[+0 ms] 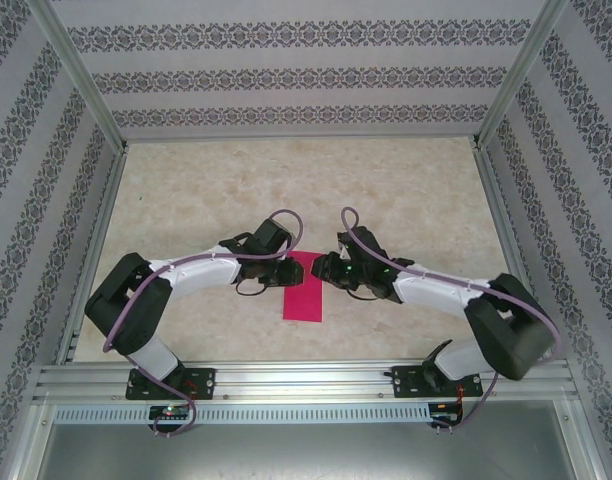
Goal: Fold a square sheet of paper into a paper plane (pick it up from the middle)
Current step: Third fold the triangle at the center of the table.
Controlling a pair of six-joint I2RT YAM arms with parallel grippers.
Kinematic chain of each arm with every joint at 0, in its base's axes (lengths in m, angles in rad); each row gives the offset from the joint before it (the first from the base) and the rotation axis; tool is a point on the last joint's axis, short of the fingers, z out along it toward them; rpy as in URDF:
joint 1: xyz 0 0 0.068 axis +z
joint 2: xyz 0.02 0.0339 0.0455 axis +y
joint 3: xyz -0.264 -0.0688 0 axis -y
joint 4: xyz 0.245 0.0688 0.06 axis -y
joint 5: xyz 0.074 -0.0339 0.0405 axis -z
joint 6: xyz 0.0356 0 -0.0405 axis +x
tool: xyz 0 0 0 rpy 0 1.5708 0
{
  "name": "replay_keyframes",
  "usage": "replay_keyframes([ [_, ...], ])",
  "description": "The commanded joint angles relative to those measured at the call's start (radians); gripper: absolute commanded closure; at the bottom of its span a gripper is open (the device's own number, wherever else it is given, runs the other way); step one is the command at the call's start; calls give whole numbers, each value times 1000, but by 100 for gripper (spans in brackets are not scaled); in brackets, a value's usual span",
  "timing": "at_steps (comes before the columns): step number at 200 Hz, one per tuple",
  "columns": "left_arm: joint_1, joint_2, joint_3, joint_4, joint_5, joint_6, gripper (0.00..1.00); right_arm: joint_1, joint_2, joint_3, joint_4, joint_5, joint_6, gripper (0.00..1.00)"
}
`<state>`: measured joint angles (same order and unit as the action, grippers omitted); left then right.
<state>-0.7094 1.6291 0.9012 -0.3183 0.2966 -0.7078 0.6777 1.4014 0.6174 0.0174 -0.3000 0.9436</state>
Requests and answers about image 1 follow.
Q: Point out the pink paper sheet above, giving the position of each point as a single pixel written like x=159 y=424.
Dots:
x=303 y=300

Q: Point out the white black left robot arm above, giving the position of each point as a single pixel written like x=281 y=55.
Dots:
x=121 y=310

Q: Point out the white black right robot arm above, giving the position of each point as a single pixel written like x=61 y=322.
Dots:
x=511 y=330

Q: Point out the right circuit board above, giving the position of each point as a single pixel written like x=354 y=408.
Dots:
x=443 y=412

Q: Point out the circuit board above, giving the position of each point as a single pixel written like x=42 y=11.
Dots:
x=443 y=412
x=168 y=412

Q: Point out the left circuit board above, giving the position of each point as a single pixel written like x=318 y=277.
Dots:
x=168 y=412

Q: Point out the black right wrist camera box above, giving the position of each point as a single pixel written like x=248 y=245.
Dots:
x=366 y=245

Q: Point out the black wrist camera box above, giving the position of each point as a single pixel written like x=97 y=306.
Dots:
x=268 y=237
x=366 y=245

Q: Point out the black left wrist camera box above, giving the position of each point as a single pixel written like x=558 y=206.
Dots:
x=268 y=237

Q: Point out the aluminium front rail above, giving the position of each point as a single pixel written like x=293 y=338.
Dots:
x=306 y=380

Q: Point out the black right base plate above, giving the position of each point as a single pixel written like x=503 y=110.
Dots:
x=403 y=382

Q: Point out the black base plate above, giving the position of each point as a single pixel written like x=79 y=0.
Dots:
x=206 y=382
x=403 y=382

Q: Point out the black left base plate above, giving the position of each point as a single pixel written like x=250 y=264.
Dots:
x=206 y=382

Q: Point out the aluminium side rail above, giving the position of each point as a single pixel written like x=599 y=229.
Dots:
x=93 y=250
x=511 y=250

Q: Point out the aluminium frame post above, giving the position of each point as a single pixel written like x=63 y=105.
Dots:
x=521 y=75
x=86 y=75

